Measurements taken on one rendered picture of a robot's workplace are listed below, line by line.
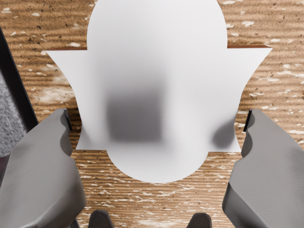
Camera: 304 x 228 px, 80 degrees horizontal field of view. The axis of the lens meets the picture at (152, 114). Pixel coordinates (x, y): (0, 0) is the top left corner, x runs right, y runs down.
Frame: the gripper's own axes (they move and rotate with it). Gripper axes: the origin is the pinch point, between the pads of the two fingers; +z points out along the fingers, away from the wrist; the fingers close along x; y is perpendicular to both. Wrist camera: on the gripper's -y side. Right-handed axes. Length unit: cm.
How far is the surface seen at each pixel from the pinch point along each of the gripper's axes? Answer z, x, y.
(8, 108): 2.6, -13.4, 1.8
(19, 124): 2.6, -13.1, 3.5
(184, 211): 0.2, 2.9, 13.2
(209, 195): 0.3, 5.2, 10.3
